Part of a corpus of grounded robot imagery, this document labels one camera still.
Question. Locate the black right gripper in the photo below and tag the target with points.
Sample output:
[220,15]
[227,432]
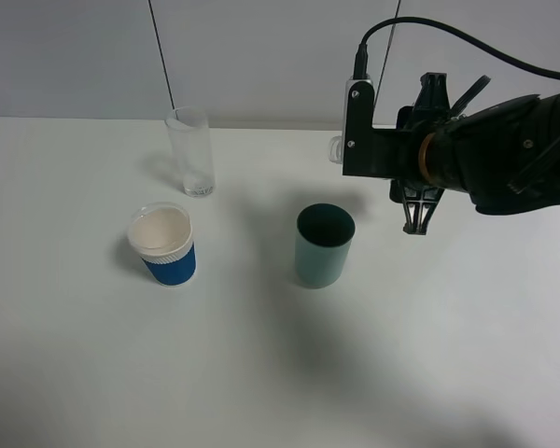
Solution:
[396,151]

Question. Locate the clear green-label water bottle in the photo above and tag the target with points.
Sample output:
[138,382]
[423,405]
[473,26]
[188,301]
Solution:
[336,149]

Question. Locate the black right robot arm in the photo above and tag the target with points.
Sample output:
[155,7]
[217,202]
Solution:
[506,158]

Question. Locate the teal plastic cup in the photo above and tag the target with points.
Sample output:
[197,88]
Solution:
[324,235]

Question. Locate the blue white paper cup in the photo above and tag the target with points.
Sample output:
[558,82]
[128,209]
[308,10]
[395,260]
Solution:
[161,234]

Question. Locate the tall clear glass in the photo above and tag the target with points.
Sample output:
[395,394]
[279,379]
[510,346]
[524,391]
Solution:
[189,134]

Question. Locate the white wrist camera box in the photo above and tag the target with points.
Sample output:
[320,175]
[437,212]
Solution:
[357,128]

